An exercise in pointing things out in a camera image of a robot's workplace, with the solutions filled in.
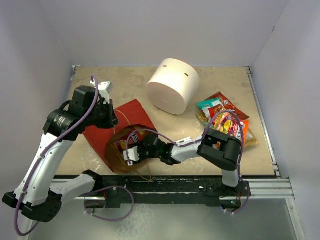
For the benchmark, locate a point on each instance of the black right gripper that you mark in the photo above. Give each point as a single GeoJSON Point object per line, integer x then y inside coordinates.
{"type": "Point", "coordinates": [140, 146]}

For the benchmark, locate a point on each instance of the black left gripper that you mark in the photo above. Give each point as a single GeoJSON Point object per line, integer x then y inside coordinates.
{"type": "Point", "coordinates": [112, 119]}

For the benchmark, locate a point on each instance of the skittles candy packet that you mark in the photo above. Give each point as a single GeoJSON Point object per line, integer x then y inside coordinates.
{"type": "Point", "coordinates": [135, 138]}

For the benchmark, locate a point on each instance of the red paper bag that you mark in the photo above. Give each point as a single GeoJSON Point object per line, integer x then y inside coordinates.
{"type": "Point", "coordinates": [132, 118]}

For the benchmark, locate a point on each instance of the teal white snack packet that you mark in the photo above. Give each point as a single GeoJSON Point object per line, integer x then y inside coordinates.
{"type": "Point", "coordinates": [205, 105]}

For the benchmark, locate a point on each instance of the colourful fruit candy packet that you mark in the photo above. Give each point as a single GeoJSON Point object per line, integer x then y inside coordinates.
{"type": "Point", "coordinates": [226, 123]}

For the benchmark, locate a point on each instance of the orange pink fruits candy packet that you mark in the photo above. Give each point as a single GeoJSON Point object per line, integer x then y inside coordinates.
{"type": "Point", "coordinates": [243, 130]}

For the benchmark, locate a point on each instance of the tan snack bag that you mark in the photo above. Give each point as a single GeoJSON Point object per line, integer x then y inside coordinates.
{"type": "Point", "coordinates": [250, 139]}

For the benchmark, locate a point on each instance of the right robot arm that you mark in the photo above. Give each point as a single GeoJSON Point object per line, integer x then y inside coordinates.
{"type": "Point", "coordinates": [219, 149]}

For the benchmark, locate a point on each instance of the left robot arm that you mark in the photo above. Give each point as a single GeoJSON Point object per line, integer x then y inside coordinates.
{"type": "Point", "coordinates": [37, 198]}

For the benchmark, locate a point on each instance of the small white stapler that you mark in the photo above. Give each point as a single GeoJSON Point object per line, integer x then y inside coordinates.
{"type": "Point", "coordinates": [183, 141]}

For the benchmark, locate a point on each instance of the white cylindrical bin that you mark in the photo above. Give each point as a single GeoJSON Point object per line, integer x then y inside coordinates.
{"type": "Point", "coordinates": [172, 86]}

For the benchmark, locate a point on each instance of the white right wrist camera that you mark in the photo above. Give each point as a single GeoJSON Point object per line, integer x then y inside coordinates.
{"type": "Point", "coordinates": [131, 156]}

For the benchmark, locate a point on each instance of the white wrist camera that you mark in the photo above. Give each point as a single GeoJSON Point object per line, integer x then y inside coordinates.
{"type": "Point", "coordinates": [105, 89]}
{"type": "Point", "coordinates": [131, 156]}

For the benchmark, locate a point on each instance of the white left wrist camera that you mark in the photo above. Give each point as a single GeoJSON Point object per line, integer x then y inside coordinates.
{"type": "Point", "coordinates": [105, 89]}

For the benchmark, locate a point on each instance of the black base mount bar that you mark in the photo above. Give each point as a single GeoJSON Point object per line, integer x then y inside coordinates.
{"type": "Point", "coordinates": [207, 190]}

